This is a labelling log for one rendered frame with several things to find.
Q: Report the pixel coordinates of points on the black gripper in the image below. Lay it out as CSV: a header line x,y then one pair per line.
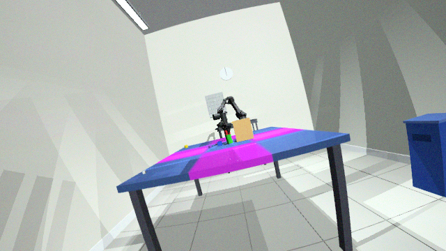
x,y
226,125

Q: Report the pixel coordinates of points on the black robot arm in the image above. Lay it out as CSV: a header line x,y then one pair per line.
x,y
220,114

